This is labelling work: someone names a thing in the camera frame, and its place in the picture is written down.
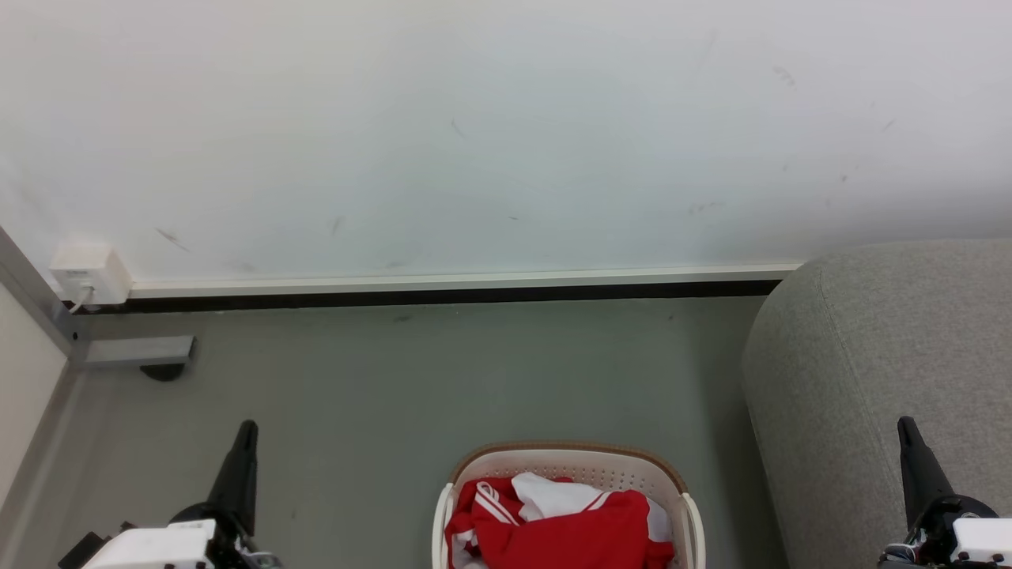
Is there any cream perforated laundry basket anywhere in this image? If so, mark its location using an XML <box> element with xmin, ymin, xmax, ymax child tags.
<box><xmin>432</xmin><ymin>441</ymin><xmax>706</xmax><ymax>569</ymax></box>

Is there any white wall baseboard strip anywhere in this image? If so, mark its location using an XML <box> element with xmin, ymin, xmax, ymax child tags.
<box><xmin>126</xmin><ymin>262</ymin><xmax>805</xmax><ymax>300</ymax></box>

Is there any grey fabric sofa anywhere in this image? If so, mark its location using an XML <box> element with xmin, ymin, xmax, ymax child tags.
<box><xmin>742</xmin><ymin>239</ymin><xmax>1012</xmax><ymax>569</ymax></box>

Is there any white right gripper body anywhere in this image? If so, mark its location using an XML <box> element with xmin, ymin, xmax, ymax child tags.
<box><xmin>879</xmin><ymin>494</ymin><xmax>1012</xmax><ymax>569</ymax></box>

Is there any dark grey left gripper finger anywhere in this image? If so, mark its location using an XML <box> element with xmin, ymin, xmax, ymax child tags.
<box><xmin>206</xmin><ymin>420</ymin><xmax>260</xmax><ymax>538</ymax></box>

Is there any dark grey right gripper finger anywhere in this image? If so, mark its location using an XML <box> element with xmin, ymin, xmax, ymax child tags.
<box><xmin>897</xmin><ymin>416</ymin><xmax>955</xmax><ymax>529</ymax></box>

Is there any grey metal foot bar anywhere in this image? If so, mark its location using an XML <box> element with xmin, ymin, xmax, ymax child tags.
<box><xmin>82</xmin><ymin>335</ymin><xmax>196</xmax><ymax>369</ymax></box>

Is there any red and white garment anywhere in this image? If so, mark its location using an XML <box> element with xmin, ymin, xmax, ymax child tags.
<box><xmin>444</xmin><ymin>476</ymin><xmax>675</xmax><ymax>569</ymax></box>

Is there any white wall socket box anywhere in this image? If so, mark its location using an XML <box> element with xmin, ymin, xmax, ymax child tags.
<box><xmin>50</xmin><ymin>240</ymin><xmax>133</xmax><ymax>307</ymax></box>

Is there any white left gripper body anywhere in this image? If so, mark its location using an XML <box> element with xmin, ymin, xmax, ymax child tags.
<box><xmin>58</xmin><ymin>501</ymin><xmax>283</xmax><ymax>569</ymax></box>

